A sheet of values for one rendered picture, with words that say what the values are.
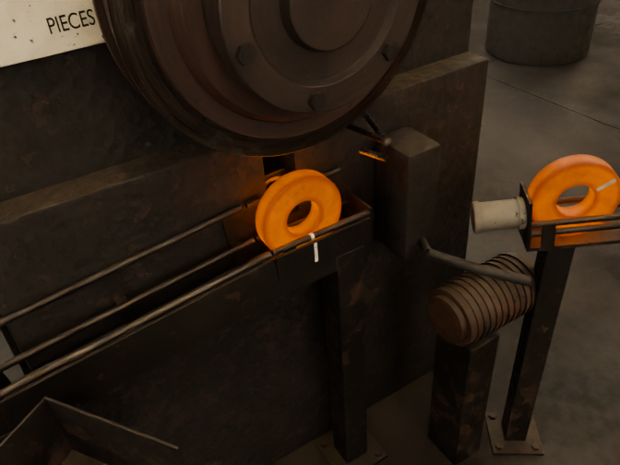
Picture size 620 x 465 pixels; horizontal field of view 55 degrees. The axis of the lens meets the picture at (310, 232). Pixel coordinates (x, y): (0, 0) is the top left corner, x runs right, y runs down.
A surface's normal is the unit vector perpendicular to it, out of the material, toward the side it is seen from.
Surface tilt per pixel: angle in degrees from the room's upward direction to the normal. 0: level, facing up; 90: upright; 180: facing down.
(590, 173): 90
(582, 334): 0
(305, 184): 90
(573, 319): 0
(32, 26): 90
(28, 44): 90
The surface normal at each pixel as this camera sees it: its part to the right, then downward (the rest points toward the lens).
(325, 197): 0.52, 0.48
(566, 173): -0.01, 0.59
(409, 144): -0.07, -0.80
